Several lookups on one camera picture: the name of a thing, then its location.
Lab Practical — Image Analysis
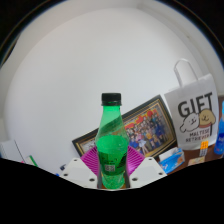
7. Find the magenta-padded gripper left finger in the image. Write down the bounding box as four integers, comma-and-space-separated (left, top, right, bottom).
59, 145, 101, 190

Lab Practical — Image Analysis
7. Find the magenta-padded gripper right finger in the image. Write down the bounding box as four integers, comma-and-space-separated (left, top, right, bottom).
124, 146, 167, 190

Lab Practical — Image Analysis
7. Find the green plastic drink bottle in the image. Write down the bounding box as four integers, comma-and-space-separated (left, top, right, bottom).
94, 92, 130, 190

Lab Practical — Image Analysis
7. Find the framed cartoon group picture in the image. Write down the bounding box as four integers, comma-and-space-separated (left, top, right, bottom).
71, 94, 178, 160

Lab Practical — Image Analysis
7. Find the small flat beige packet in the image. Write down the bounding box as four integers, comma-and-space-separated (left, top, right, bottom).
187, 155, 206, 167

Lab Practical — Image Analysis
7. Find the colourful puzzle cube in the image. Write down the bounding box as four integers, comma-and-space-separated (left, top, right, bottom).
199, 140, 210, 157

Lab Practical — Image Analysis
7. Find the white box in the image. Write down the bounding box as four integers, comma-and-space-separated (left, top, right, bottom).
0, 139, 25, 164

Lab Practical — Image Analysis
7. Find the white printed tote bag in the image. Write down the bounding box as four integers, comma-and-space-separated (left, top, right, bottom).
163, 58, 221, 152

